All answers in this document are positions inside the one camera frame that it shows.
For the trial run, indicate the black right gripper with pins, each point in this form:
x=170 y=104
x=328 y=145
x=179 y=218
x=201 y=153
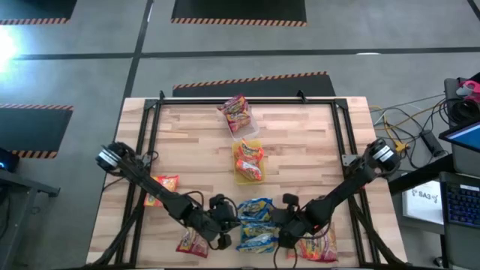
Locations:
x=290 y=221

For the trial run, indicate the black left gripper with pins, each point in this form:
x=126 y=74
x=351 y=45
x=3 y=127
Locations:
x=223 y=219

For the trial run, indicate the clear plastic container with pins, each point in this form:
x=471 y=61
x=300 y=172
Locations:
x=251 y=131

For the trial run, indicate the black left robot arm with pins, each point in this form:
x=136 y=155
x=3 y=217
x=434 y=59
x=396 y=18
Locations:
x=150 y=180

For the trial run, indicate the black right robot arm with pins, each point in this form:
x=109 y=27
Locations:
x=348 y=183

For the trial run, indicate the pink Maruchan ramen pack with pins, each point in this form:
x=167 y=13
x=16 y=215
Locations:
x=330 y=243

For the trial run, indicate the yellow plastic container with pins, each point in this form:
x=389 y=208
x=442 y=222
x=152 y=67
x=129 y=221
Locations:
x=240 y=180

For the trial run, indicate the black hazard-striped floor mat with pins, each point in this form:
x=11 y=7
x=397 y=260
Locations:
x=33 y=9
x=240 y=9
x=262 y=88
x=30 y=131

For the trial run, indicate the white SA3 paper sign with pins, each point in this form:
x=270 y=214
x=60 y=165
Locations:
x=423 y=204

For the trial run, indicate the black side desk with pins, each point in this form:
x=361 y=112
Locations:
x=420 y=174

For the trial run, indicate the black power strip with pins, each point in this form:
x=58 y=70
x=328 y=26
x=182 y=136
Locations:
x=431 y=142

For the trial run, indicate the black backlit keyboard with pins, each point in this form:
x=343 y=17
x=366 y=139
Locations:
x=463 y=206

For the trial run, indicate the laptop with blue screen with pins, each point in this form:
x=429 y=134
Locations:
x=467 y=137

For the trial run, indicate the black side table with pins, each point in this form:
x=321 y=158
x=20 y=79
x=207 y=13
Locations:
x=22 y=187

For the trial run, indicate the black device with blue light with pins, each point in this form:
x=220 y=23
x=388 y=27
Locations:
x=9 y=159

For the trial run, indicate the pink plastic object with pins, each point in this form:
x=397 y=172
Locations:
x=470 y=90

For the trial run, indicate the silver aluminium bracket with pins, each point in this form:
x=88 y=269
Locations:
x=348 y=160

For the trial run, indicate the black metal table frame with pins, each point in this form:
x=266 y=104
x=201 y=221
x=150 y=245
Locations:
x=262 y=101

